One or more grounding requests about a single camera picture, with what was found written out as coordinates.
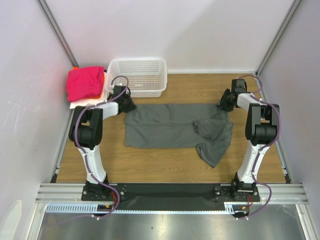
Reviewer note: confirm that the left aluminium frame post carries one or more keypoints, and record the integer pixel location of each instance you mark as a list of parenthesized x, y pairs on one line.
[(50, 18)]

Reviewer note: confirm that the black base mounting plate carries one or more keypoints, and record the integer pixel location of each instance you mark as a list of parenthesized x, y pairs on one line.
[(186, 197)]

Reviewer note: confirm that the pink folded t shirt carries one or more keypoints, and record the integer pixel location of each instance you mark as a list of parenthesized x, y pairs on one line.
[(85, 82)]

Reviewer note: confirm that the aluminium frame post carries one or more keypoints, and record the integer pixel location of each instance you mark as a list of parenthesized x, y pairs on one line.
[(280, 32), (50, 18)]

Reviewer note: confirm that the aluminium front rail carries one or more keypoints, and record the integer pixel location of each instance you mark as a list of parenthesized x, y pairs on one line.
[(72, 192)]

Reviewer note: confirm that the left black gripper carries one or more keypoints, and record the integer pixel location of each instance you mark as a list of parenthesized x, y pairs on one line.
[(132, 106)]

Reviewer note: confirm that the white folded t shirt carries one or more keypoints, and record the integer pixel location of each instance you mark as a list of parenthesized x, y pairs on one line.
[(91, 101)]

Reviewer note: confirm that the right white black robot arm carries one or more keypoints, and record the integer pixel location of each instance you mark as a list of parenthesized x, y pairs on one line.
[(262, 129)]

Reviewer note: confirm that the right aluminium frame post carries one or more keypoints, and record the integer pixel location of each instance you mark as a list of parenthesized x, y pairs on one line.
[(280, 32)]

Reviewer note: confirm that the grey t shirt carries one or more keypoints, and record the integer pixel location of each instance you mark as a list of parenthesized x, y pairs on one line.
[(203, 126)]

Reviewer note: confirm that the orange folded t shirt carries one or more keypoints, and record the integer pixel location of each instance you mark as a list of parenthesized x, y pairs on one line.
[(101, 86)]

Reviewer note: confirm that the white perforated plastic basket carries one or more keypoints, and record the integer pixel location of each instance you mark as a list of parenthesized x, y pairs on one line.
[(146, 77)]

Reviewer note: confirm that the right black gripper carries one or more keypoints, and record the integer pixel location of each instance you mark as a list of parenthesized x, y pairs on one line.
[(225, 102)]

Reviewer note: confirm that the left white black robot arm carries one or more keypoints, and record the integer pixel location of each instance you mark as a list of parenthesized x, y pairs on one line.
[(86, 132)]

